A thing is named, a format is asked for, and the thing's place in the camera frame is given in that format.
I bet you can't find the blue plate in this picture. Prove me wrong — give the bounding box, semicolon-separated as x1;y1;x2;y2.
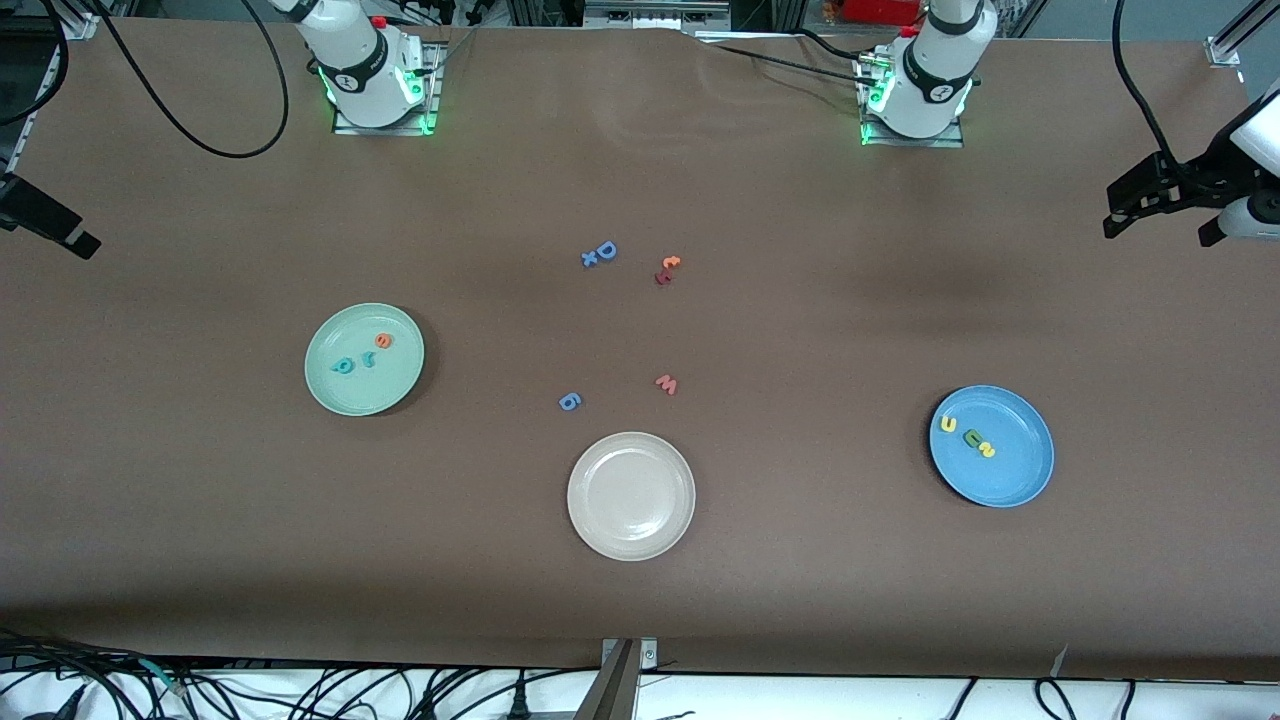
928;384;1055;509

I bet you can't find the red box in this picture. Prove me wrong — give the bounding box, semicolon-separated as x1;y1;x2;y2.
842;0;923;26

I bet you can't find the brown table cover sheet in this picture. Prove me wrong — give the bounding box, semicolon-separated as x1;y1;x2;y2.
0;18;1280;681

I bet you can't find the green plate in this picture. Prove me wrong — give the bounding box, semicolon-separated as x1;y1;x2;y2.
304;302;426;417

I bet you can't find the grey equipment box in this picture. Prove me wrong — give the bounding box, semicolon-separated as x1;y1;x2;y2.
583;0;733;31

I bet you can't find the beige plate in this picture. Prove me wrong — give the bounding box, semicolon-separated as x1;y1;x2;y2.
566;431;697;562

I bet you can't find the dark grey metal beam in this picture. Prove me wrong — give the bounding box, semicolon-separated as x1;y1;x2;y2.
573;640;642;720

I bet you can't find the aluminium frame bracket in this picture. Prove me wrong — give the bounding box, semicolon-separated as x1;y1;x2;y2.
1205;0;1280;69

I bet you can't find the aluminium frame rail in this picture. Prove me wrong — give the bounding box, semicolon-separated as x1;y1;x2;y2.
0;10;103;196

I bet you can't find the teal tipped cable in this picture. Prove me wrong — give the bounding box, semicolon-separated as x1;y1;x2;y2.
135;655;191;698

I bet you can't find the silver metal clamp bracket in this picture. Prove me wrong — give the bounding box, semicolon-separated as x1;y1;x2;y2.
600;637;660;673

